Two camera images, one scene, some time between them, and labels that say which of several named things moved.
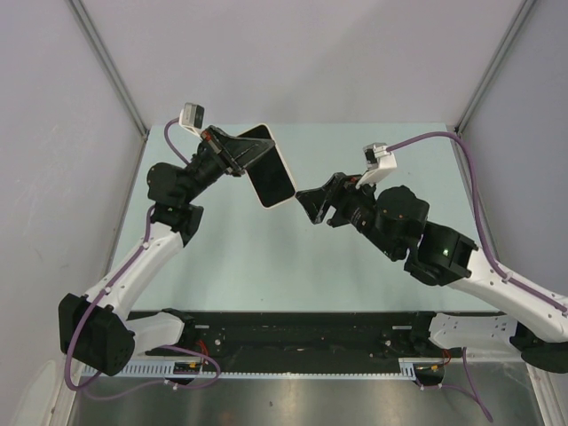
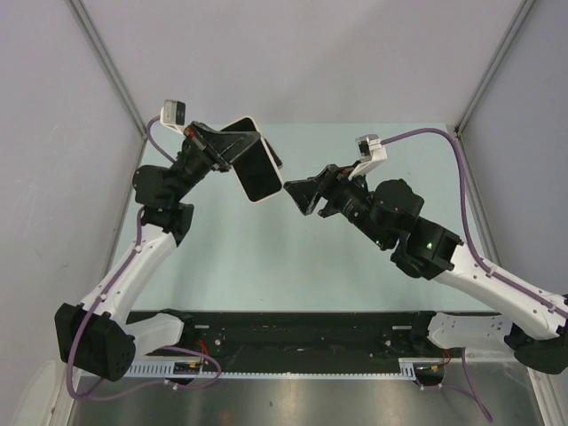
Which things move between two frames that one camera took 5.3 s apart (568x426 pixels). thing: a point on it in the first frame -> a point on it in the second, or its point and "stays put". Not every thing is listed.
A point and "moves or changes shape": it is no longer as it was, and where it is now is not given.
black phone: [269, 176] moves or changes shape
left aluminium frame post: [110, 65] stays put
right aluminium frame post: [493, 67] stays put
